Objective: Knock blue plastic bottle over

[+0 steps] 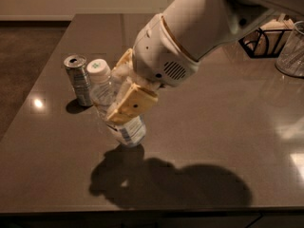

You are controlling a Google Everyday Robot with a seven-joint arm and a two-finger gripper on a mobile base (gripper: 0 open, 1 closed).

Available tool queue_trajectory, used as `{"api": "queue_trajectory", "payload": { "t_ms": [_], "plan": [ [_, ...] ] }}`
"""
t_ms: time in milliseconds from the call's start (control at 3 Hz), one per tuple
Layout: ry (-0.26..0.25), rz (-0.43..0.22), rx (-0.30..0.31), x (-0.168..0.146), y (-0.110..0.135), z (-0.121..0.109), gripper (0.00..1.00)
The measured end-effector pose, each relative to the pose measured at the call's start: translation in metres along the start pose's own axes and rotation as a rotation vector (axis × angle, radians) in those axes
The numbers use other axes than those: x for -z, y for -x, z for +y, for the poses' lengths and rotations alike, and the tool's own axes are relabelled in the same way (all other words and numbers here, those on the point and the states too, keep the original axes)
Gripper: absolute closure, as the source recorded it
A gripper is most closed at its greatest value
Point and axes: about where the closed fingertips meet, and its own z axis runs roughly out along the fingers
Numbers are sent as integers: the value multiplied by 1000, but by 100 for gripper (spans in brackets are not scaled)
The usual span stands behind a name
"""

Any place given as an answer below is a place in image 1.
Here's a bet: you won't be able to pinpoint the clear plastic cup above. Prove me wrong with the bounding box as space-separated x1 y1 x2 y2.
275 21 304 78

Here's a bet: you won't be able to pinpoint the packets in basket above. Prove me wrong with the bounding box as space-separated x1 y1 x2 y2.
250 14 297 56

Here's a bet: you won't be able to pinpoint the black wire basket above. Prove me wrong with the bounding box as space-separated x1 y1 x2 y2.
237 14 294 59

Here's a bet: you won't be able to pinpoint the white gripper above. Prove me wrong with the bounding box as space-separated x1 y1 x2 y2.
105 14 200 124

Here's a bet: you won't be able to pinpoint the silver drink can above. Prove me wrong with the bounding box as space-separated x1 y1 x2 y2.
64 54 92 107

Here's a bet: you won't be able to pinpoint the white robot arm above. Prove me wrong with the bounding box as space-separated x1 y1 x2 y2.
105 0 304 124

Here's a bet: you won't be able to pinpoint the clear plastic water bottle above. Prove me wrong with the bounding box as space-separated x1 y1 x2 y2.
86 59 146 147

